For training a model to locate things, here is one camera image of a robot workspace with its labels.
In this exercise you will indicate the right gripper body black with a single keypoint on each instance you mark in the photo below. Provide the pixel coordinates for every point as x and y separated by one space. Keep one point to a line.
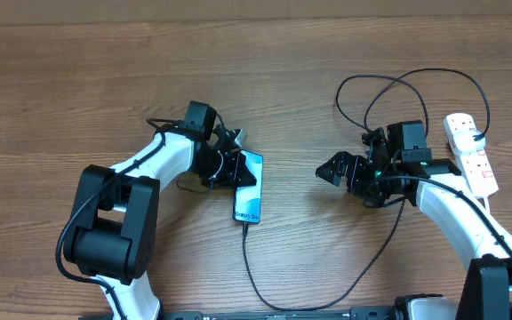
375 191

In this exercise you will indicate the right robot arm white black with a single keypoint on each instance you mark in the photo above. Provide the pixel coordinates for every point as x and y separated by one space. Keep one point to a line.
399 163

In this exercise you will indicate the white charger plug adapter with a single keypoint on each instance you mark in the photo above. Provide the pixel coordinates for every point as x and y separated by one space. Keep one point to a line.
463 142

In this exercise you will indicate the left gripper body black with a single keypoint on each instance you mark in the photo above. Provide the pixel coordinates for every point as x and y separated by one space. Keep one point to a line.
219 169

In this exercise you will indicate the white power strip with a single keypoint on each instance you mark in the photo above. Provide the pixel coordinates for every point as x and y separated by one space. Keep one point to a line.
475 167

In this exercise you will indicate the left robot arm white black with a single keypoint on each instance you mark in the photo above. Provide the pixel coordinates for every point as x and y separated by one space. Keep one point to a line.
109 239

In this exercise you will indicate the Galaxy smartphone blue screen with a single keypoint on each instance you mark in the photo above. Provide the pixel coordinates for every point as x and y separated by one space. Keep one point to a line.
247 204

